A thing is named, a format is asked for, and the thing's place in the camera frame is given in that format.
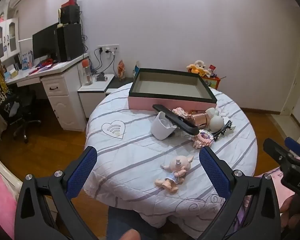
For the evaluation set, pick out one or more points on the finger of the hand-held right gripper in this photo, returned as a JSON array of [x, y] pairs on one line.
[[275, 148], [293, 143]]

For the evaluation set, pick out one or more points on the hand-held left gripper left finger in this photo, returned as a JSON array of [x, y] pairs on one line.
[[82, 170]]

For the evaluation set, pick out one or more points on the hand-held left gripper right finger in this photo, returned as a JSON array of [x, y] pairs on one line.
[[213, 172]]

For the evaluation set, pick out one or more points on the pink block doughnut toy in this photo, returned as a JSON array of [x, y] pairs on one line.
[[202, 140]]

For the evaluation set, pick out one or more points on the pig doll figure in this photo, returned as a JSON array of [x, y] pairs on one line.
[[176, 170]]

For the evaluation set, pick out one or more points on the black hair clip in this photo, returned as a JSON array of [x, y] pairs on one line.
[[222, 129]]

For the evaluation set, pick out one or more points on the long black device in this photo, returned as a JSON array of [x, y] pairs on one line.
[[175, 121]]

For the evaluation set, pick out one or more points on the white plastic container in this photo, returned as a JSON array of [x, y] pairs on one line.
[[161, 127]]

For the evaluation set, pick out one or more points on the pink box with dark rim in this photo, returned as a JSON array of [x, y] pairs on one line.
[[165, 103]]

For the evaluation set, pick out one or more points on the person's right hand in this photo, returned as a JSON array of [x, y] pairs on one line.
[[286, 207]]

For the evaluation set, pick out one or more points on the white round figurine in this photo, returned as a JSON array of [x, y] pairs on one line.
[[216, 122]]

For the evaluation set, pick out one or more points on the rose gold metal cylinder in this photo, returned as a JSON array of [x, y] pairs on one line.
[[199, 119]]

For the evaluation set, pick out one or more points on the white door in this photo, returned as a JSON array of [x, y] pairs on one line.
[[293, 85]]

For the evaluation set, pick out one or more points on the person's blue-jeans leg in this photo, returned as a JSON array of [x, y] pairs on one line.
[[120, 221]]

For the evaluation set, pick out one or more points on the pink ruffled hair accessory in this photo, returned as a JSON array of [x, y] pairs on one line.
[[181, 112]]

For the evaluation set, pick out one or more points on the white side cabinet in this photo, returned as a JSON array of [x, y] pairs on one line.
[[95, 97]]

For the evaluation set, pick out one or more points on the white desk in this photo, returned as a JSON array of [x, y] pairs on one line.
[[65, 95]]

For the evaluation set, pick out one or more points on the pink blanket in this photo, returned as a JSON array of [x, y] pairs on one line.
[[1, 200]]

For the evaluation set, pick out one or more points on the black office chair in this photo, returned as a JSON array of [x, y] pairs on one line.
[[22, 107]]

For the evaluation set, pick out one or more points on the orange toy crate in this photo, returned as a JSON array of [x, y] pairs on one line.
[[212, 82]]

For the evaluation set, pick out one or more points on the low cabinet with dark top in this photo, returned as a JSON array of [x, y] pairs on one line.
[[120, 83]]

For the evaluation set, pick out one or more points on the small black gadget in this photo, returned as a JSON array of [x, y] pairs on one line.
[[101, 77]]

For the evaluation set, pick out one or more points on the water bottle with orange lid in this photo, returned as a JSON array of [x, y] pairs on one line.
[[87, 73]]

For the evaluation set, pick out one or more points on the red card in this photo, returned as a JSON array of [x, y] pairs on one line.
[[212, 69]]

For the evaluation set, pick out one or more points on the yellow plush toy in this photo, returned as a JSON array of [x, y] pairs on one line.
[[197, 71]]

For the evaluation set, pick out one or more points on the orange snack bag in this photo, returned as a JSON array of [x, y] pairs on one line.
[[121, 71]]

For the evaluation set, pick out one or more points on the white plush toy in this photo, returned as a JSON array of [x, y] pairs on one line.
[[199, 63]]

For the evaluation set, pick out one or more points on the blue snack bag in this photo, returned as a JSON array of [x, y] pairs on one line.
[[136, 70]]

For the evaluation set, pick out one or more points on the black computer tower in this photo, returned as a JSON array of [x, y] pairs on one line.
[[70, 42]]

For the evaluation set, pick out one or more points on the black computer monitor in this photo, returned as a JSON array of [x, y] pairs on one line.
[[43, 42]]

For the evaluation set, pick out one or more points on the white glass-door cabinet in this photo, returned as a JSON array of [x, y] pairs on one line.
[[5, 37]]

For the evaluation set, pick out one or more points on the small black speaker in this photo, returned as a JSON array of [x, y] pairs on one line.
[[70, 15]]

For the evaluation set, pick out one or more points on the white wall socket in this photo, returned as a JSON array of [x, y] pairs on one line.
[[108, 48]]

